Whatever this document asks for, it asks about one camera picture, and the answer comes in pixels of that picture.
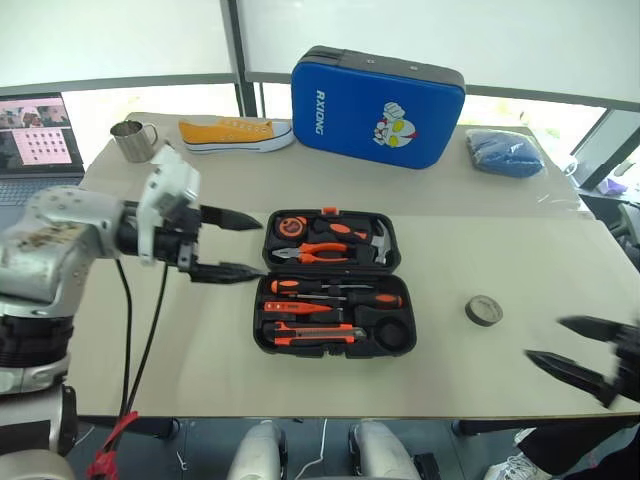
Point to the silver robot leg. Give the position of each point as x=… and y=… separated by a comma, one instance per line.
x=382, y=450
x=255, y=450

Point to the yellow canvas sneaker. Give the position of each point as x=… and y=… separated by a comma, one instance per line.
x=225, y=132

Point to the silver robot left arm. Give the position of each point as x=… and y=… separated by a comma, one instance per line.
x=45, y=250

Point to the orange tester pen screwdriver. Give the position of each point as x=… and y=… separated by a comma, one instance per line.
x=290, y=306

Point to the white sneaker of bystander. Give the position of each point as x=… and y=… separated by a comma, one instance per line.
x=515, y=467

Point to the dark trouser leg of bystander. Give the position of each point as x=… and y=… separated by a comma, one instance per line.
x=590, y=450

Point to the black office chair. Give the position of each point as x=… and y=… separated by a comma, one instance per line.
x=612, y=215

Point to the black tool case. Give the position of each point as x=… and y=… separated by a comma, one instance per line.
x=395, y=300

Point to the grey electrical tape roll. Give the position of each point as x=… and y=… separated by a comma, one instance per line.
x=484, y=309

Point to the black orange utility knife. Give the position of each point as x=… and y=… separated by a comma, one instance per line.
x=310, y=334

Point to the silver robot left leg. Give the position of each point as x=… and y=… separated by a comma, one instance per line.
x=255, y=450

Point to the blue RXIONG cartoon case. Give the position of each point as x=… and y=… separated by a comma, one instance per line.
x=350, y=112

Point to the open grey laptop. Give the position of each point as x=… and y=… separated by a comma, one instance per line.
x=35, y=145

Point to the white cup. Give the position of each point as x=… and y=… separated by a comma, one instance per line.
x=572, y=165

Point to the orange black tape measure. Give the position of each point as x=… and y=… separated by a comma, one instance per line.
x=291, y=228

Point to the grey window frame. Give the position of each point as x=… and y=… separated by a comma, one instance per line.
x=246, y=95

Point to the stainless steel mug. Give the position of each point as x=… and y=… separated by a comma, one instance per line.
x=132, y=145

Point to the claw hammer orange black grip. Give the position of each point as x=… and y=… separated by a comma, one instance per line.
x=342, y=230

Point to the black table foot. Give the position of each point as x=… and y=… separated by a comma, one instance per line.
x=150, y=427
x=500, y=426

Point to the blue cloth in plastic bag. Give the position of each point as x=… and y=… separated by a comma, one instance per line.
x=505, y=155

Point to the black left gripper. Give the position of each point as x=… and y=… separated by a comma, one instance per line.
x=172, y=242

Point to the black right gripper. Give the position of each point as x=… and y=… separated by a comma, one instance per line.
x=630, y=360

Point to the silver robot right leg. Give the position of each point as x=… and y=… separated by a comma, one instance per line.
x=382, y=450

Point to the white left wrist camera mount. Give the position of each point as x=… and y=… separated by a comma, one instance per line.
x=172, y=175

